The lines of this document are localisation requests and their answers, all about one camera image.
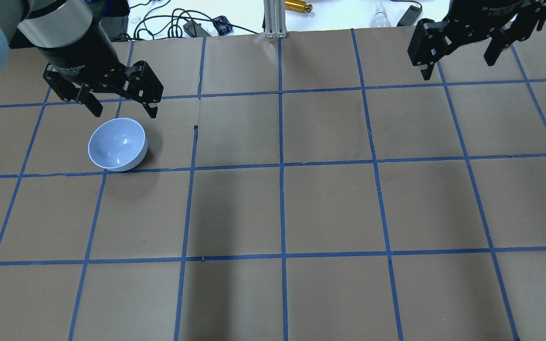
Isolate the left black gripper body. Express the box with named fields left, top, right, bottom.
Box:
left=18, top=0, right=123, bottom=95

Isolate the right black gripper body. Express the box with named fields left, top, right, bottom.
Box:
left=444, top=0, right=546, bottom=44

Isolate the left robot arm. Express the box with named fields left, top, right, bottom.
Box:
left=0, top=0, right=164, bottom=118

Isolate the blue bowl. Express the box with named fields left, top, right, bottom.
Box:
left=87, top=118, right=149, bottom=172

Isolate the small black device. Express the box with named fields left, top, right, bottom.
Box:
left=396, top=5, right=422, bottom=27

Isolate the white light bulb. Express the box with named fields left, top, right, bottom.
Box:
left=371, top=0, right=391, bottom=28

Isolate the black power adapter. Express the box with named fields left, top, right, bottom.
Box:
left=182, top=20, right=211, bottom=37

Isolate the brass cylinder tool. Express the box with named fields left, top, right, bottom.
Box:
left=284, top=0, right=313, bottom=13

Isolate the black cable bundle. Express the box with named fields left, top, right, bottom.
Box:
left=133, top=7, right=259, bottom=41

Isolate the aluminium frame post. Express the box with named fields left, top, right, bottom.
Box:
left=264, top=0, right=288, bottom=39

